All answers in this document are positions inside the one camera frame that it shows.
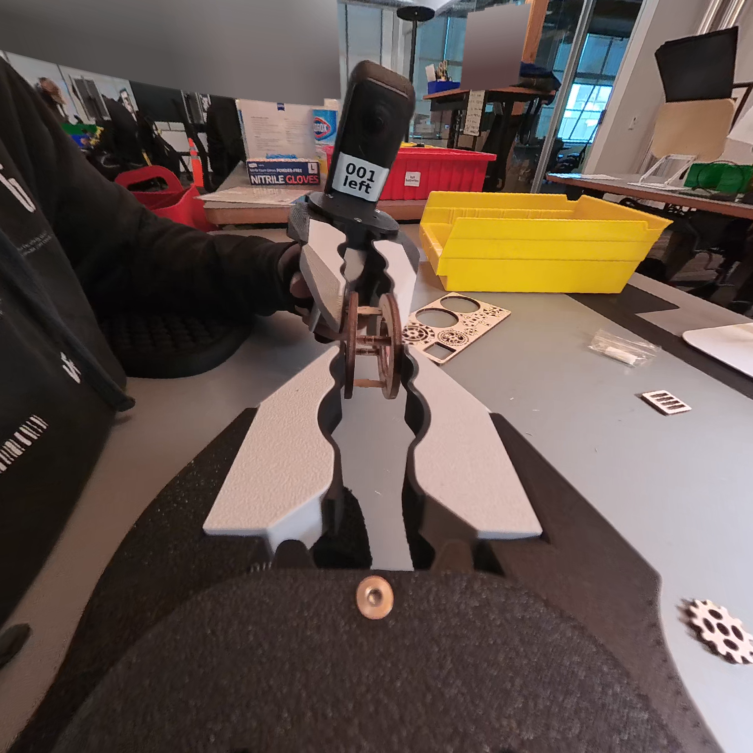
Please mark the white cardboard box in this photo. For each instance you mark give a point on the white cardboard box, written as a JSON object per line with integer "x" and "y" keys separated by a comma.
{"x": 276, "y": 129}

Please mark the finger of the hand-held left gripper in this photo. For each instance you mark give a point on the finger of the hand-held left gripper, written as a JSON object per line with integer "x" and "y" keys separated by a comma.
{"x": 406, "y": 270}
{"x": 320, "y": 270}

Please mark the black floor lamp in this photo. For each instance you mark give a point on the black floor lamp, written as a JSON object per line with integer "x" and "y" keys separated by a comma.
{"x": 413, "y": 70}

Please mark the person's left hand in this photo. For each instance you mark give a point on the person's left hand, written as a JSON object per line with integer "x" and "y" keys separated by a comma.
{"x": 300, "y": 288}

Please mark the green plastic object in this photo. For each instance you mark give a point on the green plastic object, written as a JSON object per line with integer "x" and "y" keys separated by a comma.
{"x": 717, "y": 179}

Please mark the white flat device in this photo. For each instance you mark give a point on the white flat device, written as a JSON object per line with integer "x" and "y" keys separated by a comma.
{"x": 723, "y": 347}

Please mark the white paper sheet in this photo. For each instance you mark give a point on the white paper sheet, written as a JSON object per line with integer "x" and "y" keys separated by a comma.
{"x": 475, "y": 112}

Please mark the yellow plastic bin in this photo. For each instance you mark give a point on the yellow plastic bin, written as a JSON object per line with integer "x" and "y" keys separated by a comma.
{"x": 529, "y": 259}

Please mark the small slotted wooden piece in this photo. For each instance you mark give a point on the small slotted wooden piece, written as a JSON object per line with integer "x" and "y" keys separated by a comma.
{"x": 650, "y": 397}

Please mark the wooden spool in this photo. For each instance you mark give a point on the wooden spool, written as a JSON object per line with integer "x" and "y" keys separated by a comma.
{"x": 351, "y": 347}

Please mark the red plastic tote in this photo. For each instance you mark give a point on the red plastic tote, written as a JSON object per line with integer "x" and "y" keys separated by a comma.
{"x": 447, "y": 173}

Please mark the laser-cut wooden sheet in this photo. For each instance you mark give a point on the laser-cut wooden sheet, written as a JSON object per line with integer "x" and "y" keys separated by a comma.
{"x": 488, "y": 317}

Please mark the white wipes canister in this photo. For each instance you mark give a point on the white wipes canister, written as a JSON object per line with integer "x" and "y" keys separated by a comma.
{"x": 322, "y": 132}

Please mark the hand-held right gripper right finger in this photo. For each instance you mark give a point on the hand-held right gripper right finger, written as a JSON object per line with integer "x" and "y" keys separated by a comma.
{"x": 470, "y": 470}

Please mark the wooden side table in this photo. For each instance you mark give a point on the wooden side table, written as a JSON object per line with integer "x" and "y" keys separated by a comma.
{"x": 617, "y": 187}

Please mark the clear plastic bag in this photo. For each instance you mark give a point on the clear plastic bag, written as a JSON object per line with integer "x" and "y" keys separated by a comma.
{"x": 623, "y": 347}

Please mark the wooden standing desk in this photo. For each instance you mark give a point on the wooden standing desk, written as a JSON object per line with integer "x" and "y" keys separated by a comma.
{"x": 500, "y": 92}

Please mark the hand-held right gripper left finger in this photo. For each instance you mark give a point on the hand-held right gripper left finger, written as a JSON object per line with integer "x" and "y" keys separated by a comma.
{"x": 276, "y": 470}

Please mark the orange traffic cone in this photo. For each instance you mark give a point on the orange traffic cone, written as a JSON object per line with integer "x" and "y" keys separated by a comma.
{"x": 197, "y": 167}

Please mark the blue glove box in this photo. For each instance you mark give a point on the blue glove box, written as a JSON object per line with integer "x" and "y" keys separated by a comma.
{"x": 282, "y": 176}

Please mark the wooden gear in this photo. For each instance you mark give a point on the wooden gear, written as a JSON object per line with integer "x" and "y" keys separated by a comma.
{"x": 700, "y": 612}

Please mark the person's black hoodie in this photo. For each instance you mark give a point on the person's black hoodie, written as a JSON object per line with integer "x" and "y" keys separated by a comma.
{"x": 35, "y": 412}

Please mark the blue storage bin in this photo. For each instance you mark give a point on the blue storage bin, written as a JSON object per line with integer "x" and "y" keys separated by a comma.
{"x": 444, "y": 87}

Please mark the red plastic basket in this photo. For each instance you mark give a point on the red plastic basket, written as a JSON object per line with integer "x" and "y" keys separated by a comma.
{"x": 176, "y": 212}

